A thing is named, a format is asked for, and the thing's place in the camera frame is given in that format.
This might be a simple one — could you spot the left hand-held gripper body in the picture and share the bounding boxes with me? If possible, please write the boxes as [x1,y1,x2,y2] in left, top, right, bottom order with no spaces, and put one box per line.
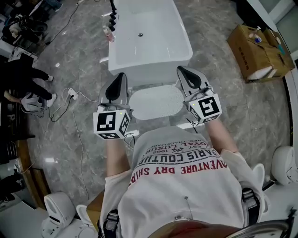
[93,102,134,140]

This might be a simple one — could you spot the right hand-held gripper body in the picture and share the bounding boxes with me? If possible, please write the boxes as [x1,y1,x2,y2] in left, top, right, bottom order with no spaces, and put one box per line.
[183,86,223,125]

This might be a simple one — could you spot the white dotted bath mat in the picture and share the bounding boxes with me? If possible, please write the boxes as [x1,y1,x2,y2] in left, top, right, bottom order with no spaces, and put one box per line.
[129,85,185,121]

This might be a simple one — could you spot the person's right forearm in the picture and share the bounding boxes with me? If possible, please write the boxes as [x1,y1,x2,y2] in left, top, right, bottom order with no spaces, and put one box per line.
[204,118,239,156]

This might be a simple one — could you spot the person's left forearm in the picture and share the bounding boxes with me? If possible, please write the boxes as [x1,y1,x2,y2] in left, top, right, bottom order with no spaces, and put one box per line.
[106,139,131,179]

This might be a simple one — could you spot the white bathtub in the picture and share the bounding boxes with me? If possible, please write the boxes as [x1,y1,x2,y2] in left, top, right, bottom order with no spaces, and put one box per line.
[108,0,194,88]

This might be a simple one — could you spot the large brown cardboard box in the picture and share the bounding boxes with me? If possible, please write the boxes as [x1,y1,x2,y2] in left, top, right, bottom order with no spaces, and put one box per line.
[226,24,296,84]

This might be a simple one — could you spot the pink toiletry bottle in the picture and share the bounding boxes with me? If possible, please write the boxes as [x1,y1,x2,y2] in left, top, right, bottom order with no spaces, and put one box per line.
[102,25,116,43]

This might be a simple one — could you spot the small white pump bottle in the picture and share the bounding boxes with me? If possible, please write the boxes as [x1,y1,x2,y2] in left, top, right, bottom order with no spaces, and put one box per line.
[247,26,262,40]

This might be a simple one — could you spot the white bag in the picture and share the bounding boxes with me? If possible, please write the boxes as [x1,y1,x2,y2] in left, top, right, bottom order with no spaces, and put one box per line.
[20,92,45,115]

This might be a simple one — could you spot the black bathtub faucet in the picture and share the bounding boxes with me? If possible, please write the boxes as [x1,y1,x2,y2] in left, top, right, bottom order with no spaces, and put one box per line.
[108,0,119,32]

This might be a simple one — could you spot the light wooden step board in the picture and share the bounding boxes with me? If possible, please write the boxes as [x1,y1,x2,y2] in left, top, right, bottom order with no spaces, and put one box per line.
[86,189,106,231]

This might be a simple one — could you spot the person's white printed t-shirt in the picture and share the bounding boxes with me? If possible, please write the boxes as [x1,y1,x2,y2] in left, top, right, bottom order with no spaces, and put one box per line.
[100,125,271,230]

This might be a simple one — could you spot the dark equipment pile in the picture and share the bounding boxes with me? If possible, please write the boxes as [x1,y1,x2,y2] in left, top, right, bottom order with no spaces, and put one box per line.
[0,13,49,55]

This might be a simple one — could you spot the white display platform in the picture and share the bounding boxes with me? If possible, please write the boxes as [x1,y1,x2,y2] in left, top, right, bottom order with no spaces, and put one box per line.
[0,197,101,238]
[262,180,298,219]

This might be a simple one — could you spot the white power cable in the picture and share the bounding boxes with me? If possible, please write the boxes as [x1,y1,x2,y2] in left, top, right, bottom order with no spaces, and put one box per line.
[77,91,100,104]

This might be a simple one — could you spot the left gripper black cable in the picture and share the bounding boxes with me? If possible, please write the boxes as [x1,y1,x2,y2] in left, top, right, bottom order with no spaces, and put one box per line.
[123,132,137,150]

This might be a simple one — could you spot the white power strip with cable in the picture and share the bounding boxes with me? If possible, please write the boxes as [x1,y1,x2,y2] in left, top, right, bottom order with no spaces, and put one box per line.
[71,108,90,201]

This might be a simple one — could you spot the person's left harness strap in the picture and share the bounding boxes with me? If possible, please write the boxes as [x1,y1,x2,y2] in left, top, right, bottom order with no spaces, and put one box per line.
[102,210,121,238]

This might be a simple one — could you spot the person's harness strap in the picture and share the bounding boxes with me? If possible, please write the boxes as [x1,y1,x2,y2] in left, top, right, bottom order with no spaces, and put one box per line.
[102,210,121,238]
[240,188,261,226]

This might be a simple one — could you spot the person's right harness strap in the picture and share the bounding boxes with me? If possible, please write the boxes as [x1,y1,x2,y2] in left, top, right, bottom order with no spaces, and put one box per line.
[240,188,261,226]

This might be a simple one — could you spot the grey head mount rim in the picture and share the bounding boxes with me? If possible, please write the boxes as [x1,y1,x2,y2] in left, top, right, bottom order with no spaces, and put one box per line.
[223,215,296,238]

